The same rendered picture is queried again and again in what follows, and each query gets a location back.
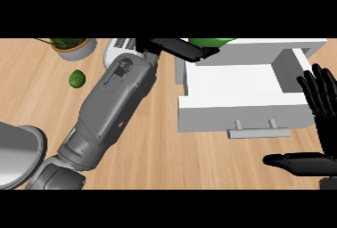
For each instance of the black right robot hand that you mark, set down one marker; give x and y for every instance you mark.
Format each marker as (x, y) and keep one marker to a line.
(323, 98)

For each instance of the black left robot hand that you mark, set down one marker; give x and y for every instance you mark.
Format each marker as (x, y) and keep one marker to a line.
(179, 47)

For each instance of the green cup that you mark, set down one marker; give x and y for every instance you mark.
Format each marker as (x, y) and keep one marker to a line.
(210, 42)

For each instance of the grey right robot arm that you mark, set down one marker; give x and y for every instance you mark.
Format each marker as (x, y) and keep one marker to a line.
(329, 183)

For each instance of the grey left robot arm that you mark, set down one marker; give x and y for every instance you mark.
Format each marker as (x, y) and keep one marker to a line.
(111, 98)

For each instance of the white cabinet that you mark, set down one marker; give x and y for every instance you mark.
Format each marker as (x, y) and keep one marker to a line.
(263, 49)

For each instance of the green plant in grey pot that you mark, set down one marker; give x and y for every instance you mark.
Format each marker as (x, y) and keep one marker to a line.
(74, 47)

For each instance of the green lime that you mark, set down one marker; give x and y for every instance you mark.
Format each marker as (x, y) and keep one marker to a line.
(77, 79)

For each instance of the grey metal pot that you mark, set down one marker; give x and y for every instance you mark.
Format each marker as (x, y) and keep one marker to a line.
(18, 154)

